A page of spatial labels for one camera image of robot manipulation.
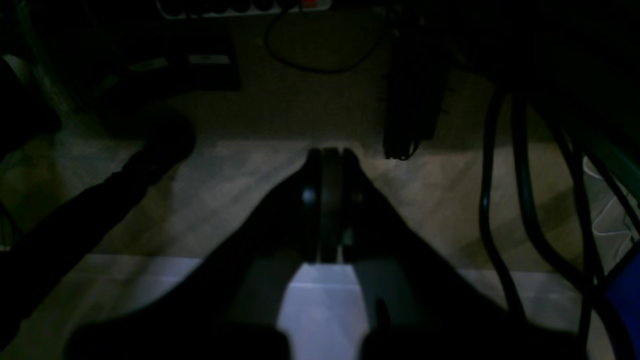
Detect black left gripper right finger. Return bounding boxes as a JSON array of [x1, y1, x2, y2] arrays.
[[343, 149, 586, 360]]

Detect black robot arm cables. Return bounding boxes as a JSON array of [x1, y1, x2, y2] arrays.
[[479, 90, 640, 360]]

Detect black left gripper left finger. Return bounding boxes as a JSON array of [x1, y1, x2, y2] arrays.
[[65, 149, 322, 360]]

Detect blue plastic bin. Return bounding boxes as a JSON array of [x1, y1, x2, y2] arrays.
[[605, 248, 640, 360]]

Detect white power strip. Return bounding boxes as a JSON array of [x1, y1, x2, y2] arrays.
[[156, 0, 333, 20]]

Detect black looped floor cable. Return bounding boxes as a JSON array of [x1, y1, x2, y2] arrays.
[[264, 9, 391, 76]]

